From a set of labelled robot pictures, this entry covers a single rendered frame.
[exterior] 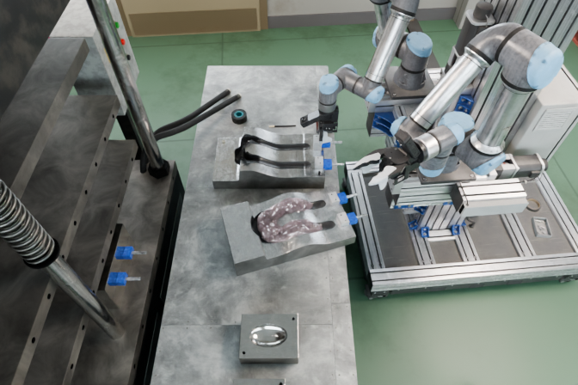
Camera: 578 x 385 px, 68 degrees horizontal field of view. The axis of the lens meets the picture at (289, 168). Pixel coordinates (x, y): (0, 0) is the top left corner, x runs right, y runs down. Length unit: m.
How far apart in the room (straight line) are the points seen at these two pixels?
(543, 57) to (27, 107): 1.44
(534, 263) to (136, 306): 2.05
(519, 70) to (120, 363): 1.59
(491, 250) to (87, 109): 2.17
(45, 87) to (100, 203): 0.51
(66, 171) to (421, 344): 1.94
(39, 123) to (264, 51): 2.92
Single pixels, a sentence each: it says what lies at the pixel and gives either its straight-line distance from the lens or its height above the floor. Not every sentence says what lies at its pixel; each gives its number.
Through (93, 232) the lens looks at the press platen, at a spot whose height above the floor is 1.04.
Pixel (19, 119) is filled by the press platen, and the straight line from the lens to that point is 1.42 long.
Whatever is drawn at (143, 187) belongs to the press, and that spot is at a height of 0.79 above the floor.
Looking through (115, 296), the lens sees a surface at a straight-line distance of 1.78.
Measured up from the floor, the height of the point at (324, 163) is 0.90.
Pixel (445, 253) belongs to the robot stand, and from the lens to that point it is 2.61.
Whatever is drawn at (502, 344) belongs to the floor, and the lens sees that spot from 2.75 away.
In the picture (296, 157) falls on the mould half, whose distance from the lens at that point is 1.97.
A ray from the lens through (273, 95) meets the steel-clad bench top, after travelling 2.39.
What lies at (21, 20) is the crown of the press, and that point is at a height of 1.89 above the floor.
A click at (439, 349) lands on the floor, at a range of 2.61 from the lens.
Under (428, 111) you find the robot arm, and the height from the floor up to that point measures 1.43.
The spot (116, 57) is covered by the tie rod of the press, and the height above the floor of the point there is 1.46.
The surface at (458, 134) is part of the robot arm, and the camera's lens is 1.37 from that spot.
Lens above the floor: 2.39
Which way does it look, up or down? 51 degrees down
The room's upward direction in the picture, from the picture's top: straight up
